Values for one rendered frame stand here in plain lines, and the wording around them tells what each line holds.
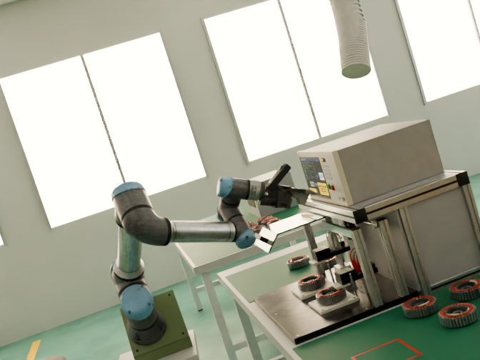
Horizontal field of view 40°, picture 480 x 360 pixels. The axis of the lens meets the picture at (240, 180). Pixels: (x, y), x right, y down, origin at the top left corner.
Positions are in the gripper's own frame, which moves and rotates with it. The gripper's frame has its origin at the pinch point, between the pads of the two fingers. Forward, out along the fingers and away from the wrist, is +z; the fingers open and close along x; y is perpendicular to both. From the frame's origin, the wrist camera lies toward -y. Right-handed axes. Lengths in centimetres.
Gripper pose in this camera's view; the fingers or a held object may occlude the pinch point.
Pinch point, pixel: (312, 191)
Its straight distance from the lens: 244.8
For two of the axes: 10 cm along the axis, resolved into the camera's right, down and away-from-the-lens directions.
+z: 9.7, 1.1, 2.0
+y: -1.2, 9.9, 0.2
